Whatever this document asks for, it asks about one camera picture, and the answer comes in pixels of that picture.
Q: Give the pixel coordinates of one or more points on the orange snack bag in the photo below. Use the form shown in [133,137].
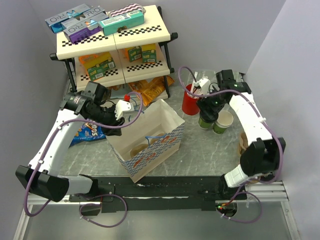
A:
[149,89]

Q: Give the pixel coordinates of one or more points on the green paper coffee cup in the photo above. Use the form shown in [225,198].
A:
[205,121]

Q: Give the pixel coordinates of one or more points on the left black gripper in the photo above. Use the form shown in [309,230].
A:
[113,131]

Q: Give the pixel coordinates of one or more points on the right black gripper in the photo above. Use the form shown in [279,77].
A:
[204,103]

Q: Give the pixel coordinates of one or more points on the wavy striped pouch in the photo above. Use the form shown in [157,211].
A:
[128,8]

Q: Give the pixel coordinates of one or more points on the cream checkered shelf rack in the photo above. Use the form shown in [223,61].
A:
[153,31]

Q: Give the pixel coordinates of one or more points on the paper takeout bag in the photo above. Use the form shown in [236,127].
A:
[158,118]

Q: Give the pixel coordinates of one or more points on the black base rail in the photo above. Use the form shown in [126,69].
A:
[160,193]

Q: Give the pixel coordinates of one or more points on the orange snack box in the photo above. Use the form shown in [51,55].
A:
[91,60]

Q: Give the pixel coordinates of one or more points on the blue chip bag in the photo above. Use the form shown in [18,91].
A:
[88,132]

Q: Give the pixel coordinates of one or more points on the white wrapped straws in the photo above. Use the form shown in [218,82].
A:
[195,88]

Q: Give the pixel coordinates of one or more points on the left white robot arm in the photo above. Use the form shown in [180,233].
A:
[41,176]

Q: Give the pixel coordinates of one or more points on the green yellow snack box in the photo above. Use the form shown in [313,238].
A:
[149,53]

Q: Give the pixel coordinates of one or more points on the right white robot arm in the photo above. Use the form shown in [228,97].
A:
[264,153]

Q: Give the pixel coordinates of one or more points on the green snack box left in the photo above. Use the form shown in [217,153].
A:
[98,71]

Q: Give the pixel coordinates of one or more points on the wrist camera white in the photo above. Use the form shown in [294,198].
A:
[204,83]
[123,106]

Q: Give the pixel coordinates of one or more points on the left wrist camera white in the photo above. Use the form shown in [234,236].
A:
[123,106]

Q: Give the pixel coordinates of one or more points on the red straw holder cup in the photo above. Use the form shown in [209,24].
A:
[189,105]

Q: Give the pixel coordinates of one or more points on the blue R.O box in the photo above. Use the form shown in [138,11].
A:
[66,19]

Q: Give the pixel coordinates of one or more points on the green snack box right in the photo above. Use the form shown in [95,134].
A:
[134,53]

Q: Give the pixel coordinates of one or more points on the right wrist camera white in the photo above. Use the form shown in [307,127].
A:
[204,83]

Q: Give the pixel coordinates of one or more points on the teal box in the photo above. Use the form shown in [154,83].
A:
[121,22]

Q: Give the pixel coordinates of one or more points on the purple R.O box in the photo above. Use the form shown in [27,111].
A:
[82,30]

